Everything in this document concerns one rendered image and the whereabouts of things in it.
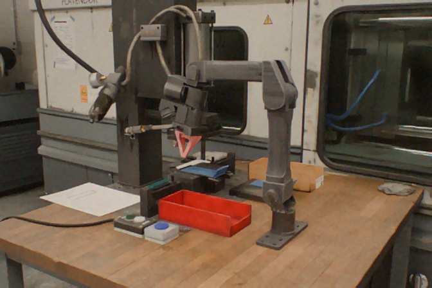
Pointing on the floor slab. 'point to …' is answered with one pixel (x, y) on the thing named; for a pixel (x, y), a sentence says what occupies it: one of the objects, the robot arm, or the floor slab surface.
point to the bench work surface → (224, 245)
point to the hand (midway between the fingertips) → (184, 153)
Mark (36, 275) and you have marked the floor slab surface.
